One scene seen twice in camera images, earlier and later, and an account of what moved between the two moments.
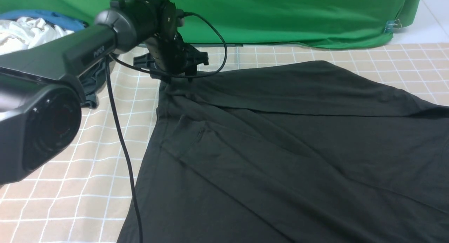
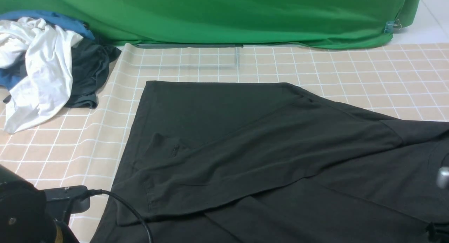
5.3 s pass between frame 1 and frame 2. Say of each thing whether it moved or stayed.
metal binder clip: stayed
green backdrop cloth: stayed
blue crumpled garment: stayed
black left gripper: moved
